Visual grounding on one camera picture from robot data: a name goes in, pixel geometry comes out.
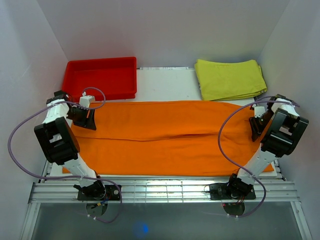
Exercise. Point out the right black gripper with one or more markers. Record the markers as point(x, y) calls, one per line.
point(255, 128)

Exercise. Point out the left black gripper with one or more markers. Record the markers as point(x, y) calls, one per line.
point(87, 123)

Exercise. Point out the orange trousers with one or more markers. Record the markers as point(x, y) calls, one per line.
point(168, 138)

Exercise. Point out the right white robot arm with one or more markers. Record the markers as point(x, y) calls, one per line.
point(278, 131)

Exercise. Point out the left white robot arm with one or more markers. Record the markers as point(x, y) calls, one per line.
point(60, 145)

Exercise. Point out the folded yellow trousers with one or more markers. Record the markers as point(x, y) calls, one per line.
point(219, 81)

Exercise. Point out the red plastic tray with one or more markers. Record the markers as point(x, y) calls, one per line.
point(110, 78)

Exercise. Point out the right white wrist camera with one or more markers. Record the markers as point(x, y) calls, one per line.
point(258, 110)

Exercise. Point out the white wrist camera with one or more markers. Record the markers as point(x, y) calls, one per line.
point(258, 110)
point(86, 100)

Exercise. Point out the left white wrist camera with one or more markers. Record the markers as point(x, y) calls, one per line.
point(86, 100)

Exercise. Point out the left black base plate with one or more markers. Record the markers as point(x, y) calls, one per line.
point(111, 194)

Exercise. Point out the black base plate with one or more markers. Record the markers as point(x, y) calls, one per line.
point(222, 191)
point(111, 194)

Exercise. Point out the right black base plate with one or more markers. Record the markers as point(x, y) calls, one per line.
point(222, 191)

